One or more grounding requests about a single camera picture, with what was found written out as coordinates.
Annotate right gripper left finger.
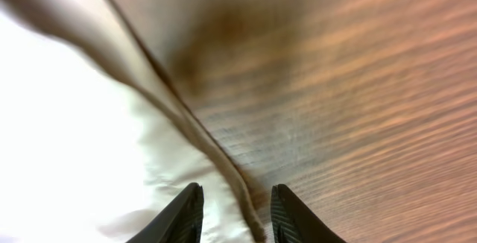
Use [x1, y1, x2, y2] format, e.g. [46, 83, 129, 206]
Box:
[127, 183, 204, 243]

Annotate beige cotton shorts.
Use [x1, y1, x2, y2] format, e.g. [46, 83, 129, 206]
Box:
[1, 0, 265, 242]

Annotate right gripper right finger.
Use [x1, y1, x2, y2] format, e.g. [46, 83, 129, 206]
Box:
[271, 184, 345, 243]

